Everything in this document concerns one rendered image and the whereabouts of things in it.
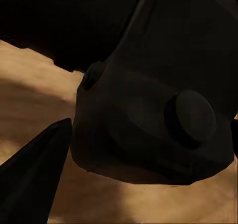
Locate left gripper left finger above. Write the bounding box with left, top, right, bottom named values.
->
left=0, top=118, right=72, bottom=224

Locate digital camera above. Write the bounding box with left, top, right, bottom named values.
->
left=0, top=0, right=238, bottom=186

